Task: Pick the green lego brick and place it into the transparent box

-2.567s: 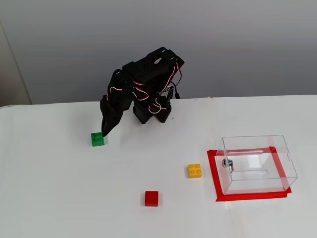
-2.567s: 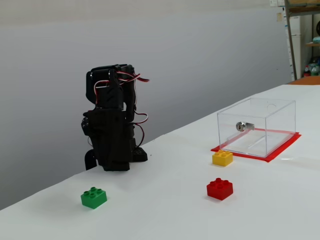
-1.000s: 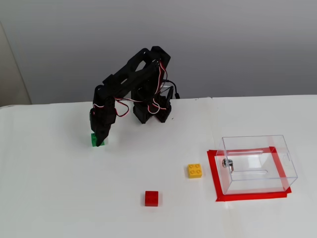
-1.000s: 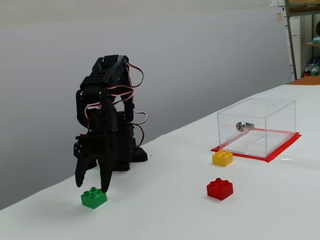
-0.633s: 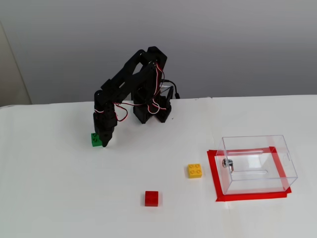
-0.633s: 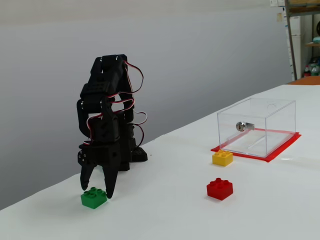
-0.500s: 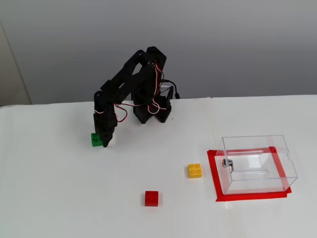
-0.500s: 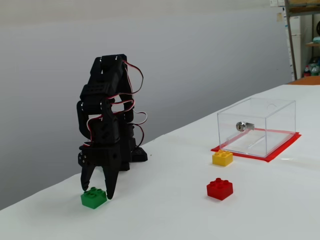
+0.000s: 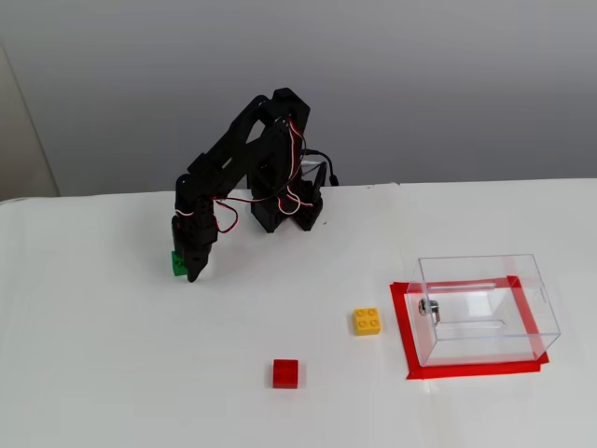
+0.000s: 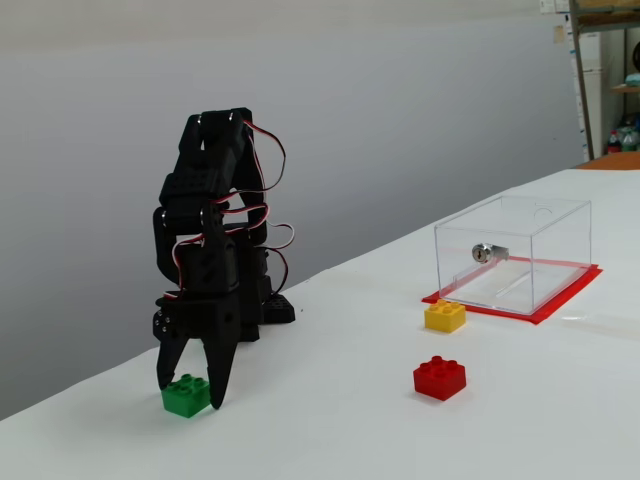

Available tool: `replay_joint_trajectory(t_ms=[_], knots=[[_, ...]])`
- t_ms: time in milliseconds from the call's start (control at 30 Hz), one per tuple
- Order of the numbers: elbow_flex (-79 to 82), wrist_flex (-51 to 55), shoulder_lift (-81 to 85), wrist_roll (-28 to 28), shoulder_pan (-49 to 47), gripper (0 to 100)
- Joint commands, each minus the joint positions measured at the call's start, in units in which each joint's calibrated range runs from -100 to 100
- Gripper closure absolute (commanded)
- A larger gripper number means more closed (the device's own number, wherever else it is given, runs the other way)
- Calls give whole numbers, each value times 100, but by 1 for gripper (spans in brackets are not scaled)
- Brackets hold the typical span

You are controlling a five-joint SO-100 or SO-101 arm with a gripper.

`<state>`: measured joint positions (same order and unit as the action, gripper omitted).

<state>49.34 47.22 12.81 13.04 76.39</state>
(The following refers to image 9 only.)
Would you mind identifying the transparent plastic box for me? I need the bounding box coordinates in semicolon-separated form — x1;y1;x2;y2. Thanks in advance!
405;253;562;369

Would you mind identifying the silver box lock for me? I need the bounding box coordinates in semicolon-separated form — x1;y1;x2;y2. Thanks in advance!
418;298;442;324

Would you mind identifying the red white gripper servo cable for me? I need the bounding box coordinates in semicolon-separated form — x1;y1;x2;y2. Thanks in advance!
174;197;240;235

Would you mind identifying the yellow lego brick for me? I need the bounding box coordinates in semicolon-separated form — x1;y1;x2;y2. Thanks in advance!
353;306;383;337

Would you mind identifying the red white arm servo cable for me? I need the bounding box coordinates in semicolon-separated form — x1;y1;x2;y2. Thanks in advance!
277;115;308;217

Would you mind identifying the black power cable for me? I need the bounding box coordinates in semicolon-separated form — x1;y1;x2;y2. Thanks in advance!
301;147;340;187

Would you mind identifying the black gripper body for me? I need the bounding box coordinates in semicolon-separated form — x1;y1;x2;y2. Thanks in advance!
178;198;219;252

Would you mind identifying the red lego brick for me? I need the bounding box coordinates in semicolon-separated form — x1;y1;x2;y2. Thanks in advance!
271;358;301;390

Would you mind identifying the red tape square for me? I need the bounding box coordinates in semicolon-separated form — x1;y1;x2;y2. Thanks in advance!
389;274;550;382

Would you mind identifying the beige board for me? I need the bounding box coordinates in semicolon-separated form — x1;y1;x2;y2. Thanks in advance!
0;40;61;203

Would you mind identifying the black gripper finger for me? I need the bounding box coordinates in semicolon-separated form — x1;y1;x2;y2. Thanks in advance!
170;215;185;257
185;244;212;285

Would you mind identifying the green lego brick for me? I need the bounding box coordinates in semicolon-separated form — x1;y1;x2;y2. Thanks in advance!
170;250;190;278

